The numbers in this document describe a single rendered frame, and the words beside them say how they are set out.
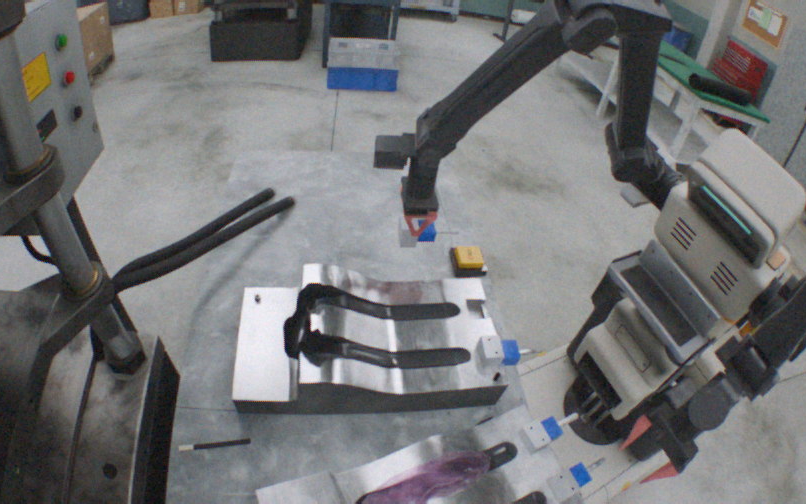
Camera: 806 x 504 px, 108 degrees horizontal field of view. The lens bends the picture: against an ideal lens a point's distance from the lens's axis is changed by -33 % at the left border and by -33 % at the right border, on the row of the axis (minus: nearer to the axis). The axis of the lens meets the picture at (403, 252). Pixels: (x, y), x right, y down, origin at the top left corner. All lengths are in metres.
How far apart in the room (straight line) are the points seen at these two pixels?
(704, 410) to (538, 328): 1.61
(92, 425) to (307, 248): 0.67
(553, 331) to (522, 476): 1.42
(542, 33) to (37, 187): 0.69
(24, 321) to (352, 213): 0.86
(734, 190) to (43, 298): 1.18
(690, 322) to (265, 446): 0.84
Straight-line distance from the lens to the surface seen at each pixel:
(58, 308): 0.82
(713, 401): 0.58
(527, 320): 2.13
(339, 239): 1.11
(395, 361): 0.81
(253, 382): 0.81
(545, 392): 1.60
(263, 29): 4.45
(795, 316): 0.59
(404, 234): 0.93
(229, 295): 1.02
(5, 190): 0.67
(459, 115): 0.69
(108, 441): 0.94
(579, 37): 0.54
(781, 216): 0.77
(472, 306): 0.94
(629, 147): 0.81
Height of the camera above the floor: 1.57
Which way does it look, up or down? 44 degrees down
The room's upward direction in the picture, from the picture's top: 10 degrees clockwise
